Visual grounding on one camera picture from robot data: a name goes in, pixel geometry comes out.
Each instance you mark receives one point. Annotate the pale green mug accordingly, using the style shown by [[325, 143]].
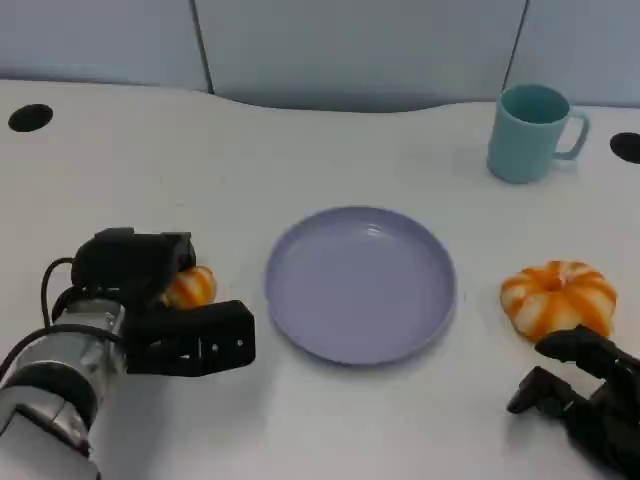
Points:
[[522, 147]]

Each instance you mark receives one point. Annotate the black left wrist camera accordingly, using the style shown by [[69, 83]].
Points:
[[120, 262]]

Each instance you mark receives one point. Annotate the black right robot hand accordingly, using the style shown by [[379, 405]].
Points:
[[615, 425]]

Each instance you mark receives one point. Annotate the orange white toy bread roll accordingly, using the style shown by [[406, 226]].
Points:
[[555, 300], [192, 290]]

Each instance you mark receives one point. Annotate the lilac plate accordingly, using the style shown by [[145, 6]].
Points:
[[360, 290]]

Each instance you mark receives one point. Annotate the grey partition panel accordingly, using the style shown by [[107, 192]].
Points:
[[360, 50], [100, 40], [585, 45]]

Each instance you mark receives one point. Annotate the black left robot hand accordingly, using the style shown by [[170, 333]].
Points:
[[190, 340]]

